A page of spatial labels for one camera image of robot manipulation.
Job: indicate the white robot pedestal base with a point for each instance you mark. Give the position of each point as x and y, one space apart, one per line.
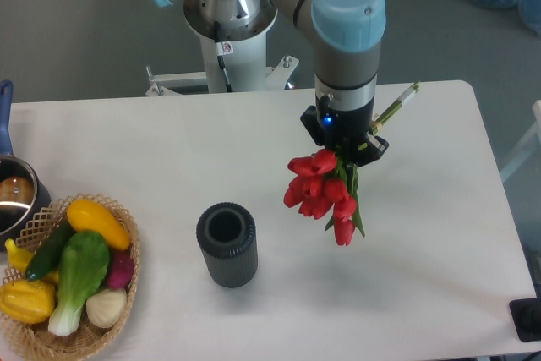
230 66

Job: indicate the yellow squash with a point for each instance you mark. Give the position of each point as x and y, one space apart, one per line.
88 215

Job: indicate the woven wicker basket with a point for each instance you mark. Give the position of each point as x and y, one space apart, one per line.
36 342

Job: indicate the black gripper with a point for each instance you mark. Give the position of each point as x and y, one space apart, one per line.
347 133

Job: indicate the red tulip bouquet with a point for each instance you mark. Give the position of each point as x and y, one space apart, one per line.
324 183

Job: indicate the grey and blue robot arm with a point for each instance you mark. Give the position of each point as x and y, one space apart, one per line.
345 36

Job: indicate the orange yellow pumpkin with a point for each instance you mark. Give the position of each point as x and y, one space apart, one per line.
28 302

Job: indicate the magenta radish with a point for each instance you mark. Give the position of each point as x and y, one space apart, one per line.
120 271

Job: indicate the black device at table edge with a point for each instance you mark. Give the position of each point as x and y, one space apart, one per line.
526 318

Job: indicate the white frame at right edge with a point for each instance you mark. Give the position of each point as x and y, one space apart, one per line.
523 148

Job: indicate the dark green cucumber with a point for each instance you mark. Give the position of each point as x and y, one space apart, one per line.
48 254

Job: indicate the blue handled saucepan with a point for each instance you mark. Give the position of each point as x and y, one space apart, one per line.
22 192

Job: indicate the dark grey ribbed vase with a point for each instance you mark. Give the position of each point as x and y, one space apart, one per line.
226 234

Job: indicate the green bok choy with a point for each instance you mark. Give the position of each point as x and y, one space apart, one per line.
82 268

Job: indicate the yellow banana pepper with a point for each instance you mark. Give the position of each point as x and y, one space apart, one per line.
19 258

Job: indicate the white garlic bulb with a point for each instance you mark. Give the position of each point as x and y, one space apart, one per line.
105 308

